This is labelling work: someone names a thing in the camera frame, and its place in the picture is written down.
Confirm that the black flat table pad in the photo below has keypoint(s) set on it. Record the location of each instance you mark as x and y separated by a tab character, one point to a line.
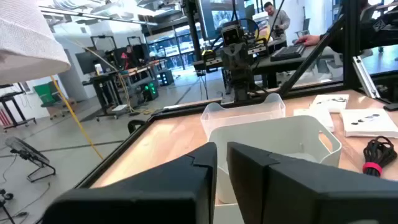
391	107

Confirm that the silver aluminium bracket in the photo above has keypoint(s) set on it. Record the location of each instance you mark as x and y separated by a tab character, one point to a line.
365	77

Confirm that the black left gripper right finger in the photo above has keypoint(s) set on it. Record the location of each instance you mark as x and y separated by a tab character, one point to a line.
311	196

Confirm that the black keyboard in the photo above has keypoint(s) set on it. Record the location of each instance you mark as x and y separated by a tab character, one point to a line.
287	52

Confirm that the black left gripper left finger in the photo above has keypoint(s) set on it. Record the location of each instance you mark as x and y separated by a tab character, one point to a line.
155	193

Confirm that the black standing desk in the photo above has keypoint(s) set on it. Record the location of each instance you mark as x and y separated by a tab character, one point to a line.
104	79

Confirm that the white product box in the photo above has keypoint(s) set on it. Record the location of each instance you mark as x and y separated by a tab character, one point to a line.
320	116
329	104

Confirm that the green chair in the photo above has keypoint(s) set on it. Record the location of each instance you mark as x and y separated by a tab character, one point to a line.
45	93

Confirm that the black metal cell frame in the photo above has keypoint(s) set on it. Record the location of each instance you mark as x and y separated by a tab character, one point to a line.
115	155

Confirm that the person's hand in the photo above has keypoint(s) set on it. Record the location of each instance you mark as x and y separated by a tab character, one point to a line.
308	40

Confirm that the black rolling cart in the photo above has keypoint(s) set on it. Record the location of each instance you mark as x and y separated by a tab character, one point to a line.
12	102

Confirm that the white fabric lampshade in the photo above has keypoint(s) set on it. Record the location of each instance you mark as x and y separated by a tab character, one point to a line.
28	40

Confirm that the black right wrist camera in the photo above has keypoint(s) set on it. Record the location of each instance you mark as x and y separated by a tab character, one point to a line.
232	35

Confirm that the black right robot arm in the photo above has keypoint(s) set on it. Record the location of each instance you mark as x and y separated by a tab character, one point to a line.
241	84

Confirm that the computer tower green lights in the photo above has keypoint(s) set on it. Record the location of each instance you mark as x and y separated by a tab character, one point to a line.
150	91

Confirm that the person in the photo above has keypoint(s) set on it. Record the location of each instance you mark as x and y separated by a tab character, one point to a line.
128	57
280	21

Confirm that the white booklets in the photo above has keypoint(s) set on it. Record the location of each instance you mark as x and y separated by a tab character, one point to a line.
370	124

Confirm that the black table clamp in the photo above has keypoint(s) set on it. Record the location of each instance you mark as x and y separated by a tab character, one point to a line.
134	125

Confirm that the black floor fan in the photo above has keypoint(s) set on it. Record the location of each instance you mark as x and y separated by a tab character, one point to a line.
26	151

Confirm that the black monitor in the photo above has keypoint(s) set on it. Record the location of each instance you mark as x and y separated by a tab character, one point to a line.
85	62

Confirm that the wipes container yellow label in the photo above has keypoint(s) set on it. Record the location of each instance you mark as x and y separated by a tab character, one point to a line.
261	26

